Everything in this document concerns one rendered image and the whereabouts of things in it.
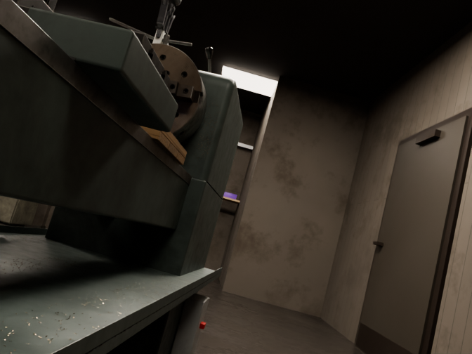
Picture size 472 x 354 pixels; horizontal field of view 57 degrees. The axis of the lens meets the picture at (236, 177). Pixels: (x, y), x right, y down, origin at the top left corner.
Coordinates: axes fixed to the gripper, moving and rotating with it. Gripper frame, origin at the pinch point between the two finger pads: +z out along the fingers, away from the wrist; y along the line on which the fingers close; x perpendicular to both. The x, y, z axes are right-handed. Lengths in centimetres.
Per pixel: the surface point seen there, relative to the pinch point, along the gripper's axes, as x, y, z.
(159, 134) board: 30, 61, 47
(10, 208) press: -328, -480, 109
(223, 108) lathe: 32.4, 8.3, 22.8
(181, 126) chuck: 24.2, 24.2, 35.9
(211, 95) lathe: 27.4, 8.6, 19.4
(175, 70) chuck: 17.2, 24.1, 19.1
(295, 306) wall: 119, -448, 131
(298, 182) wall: 83, -444, -33
